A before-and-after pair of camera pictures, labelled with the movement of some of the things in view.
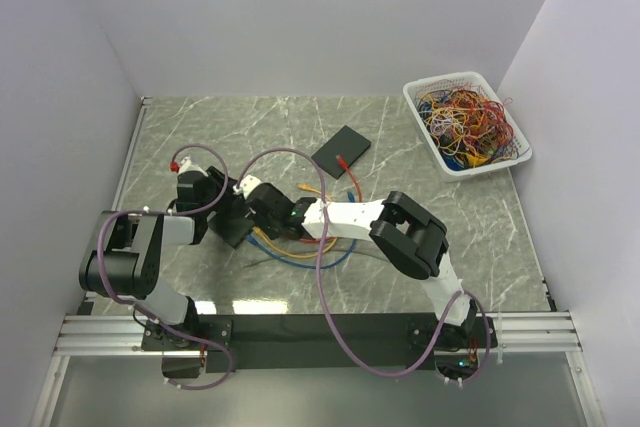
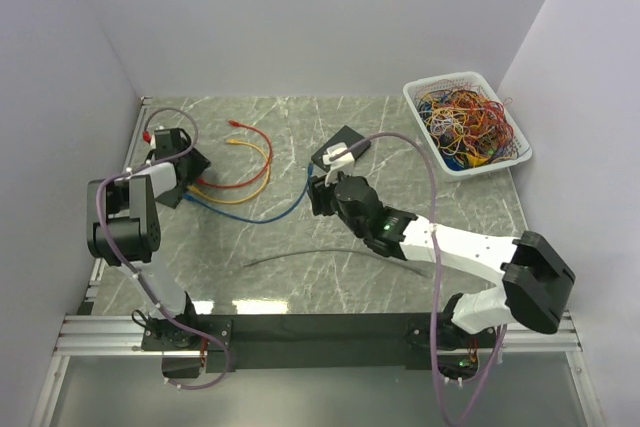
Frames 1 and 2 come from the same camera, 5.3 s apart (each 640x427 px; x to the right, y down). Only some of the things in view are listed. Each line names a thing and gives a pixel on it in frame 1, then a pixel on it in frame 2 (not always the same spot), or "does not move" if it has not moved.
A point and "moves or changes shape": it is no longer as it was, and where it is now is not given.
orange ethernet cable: [284, 252] → [252, 196]
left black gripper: [215, 177] → [185, 144]
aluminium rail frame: [90, 333] does not move
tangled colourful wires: [469, 127] does not move
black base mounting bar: [321, 341] does not move
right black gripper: [258, 220] → [317, 191]
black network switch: [348, 144] does not move
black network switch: [231, 222] moves or changes shape
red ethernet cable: [344, 165] → [268, 164]
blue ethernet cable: [338, 263] moves or changes shape
